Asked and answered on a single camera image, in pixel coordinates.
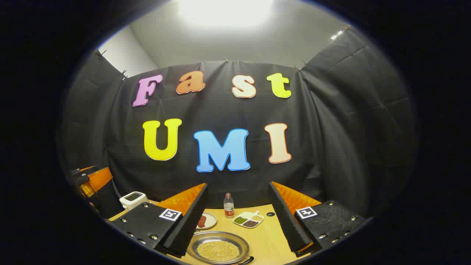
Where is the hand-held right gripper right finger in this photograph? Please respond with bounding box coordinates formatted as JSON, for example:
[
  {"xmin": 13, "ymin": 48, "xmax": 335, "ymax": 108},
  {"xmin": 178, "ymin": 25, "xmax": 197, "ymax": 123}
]
[{"xmin": 268, "ymin": 181, "xmax": 368, "ymax": 258}]

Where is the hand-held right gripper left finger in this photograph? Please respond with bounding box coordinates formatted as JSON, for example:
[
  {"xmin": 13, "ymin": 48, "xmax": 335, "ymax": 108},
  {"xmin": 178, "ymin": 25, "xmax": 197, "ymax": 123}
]
[{"xmin": 110, "ymin": 183, "xmax": 209, "ymax": 258}]

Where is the stainless steel pot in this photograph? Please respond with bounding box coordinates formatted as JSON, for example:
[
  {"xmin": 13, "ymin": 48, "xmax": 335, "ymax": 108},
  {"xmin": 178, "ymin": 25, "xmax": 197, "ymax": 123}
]
[{"xmin": 186, "ymin": 231, "xmax": 254, "ymax": 265}]

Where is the pile of soybeans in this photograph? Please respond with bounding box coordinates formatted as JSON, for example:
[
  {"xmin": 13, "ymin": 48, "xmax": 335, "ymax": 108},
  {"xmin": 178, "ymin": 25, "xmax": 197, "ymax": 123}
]
[{"xmin": 197, "ymin": 240, "xmax": 240, "ymax": 262}]

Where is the white round plate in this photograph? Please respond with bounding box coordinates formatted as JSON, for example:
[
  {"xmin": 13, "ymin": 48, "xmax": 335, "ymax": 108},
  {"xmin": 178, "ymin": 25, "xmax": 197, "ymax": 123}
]
[{"xmin": 196, "ymin": 212, "xmax": 217, "ymax": 230}]

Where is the white toaster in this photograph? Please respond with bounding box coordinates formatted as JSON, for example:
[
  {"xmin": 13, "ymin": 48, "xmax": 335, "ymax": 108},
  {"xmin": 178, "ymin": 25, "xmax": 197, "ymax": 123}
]
[{"xmin": 119, "ymin": 191, "xmax": 148, "ymax": 211}]

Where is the white divided tray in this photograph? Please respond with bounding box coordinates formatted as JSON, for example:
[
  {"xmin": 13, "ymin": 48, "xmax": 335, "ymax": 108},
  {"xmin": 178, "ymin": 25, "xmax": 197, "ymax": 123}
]
[{"xmin": 232, "ymin": 211, "xmax": 265, "ymax": 229}]

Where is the clear plastic water bottle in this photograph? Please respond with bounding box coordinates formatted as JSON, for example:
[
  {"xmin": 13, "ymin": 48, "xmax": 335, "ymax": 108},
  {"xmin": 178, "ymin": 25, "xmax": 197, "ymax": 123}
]
[{"xmin": 223, "ymin": 192, "xmax": 235, "ymax": 219}]

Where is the black backdrop cloth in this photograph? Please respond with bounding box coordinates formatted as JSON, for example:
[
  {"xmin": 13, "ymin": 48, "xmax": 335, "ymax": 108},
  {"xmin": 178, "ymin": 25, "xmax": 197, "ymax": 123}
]
[{"xmin": 59, "ymin": 28, "xmax": 418, "ymax": 221}]

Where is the large ceiling light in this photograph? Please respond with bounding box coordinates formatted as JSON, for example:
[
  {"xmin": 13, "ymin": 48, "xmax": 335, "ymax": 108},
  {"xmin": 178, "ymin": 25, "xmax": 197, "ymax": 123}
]
[{"xmin": 178, "ymin": 0, "xmax": 275, "ymax": 26}]

